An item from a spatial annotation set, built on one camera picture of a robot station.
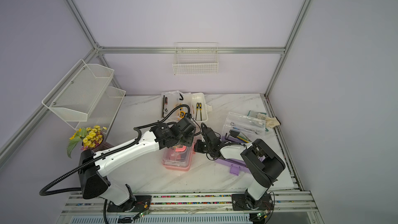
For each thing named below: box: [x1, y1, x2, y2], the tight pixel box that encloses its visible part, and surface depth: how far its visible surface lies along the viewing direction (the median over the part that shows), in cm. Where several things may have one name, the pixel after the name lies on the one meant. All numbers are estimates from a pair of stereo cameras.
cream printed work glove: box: [257, 113, 281, 129], surface depth 105 cm
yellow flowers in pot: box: [66, 124, 107, 159], surface depth 71 cm
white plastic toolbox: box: [161, 90, 213, 122], surface depth 108 cm
